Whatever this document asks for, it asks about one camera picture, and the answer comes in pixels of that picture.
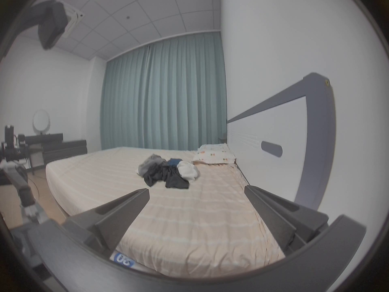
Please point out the pile of clothes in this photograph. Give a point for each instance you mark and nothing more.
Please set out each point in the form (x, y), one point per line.
(170, 172)

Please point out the dark dressing table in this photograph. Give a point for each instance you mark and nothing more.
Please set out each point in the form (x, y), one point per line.
(45, 137)

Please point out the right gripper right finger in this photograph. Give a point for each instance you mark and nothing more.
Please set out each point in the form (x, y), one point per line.
(282, 217)

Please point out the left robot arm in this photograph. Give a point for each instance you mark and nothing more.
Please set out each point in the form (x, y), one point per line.
(18, 184)

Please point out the blue-green curtain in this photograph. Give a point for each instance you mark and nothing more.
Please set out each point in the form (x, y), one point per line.
(164, 96)

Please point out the round mirror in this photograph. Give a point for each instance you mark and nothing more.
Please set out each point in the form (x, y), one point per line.
(41, 122)

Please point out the bed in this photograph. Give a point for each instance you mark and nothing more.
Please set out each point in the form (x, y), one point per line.
(197, 217)

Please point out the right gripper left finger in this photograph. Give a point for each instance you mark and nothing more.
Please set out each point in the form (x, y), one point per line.
(115, 220)

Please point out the black chest of drawers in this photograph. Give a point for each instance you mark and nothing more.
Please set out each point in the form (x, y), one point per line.
(67, 151)

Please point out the white printed pillow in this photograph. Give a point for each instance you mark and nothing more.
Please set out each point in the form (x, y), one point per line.
(214, 154)

